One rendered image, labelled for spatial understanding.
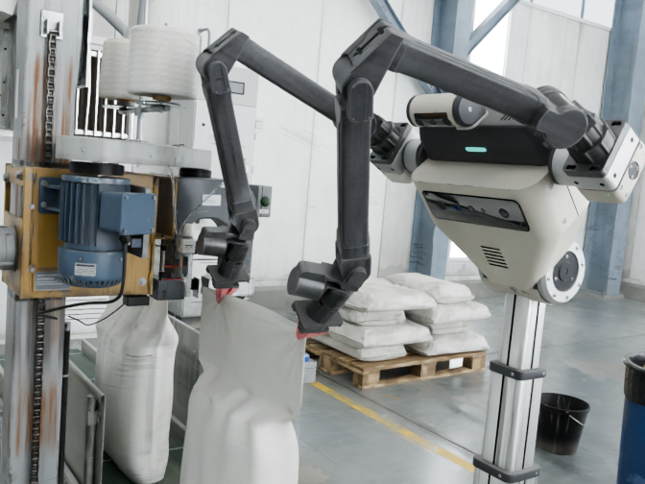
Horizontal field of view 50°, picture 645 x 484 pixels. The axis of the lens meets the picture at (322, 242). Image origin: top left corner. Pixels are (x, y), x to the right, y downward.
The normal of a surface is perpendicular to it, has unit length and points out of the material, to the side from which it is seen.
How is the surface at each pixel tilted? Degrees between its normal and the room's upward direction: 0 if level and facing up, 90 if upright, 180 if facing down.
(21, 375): 90
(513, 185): 40
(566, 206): 90
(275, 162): 90
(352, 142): 121
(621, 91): 90
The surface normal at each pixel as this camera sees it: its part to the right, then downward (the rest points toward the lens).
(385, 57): 0.19, 0.59
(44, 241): 0.56, 0.13
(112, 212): -0.52, 0.04
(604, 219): -0.82, -0.01
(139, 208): 0.86, 0.12
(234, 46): 0.39, 0.39
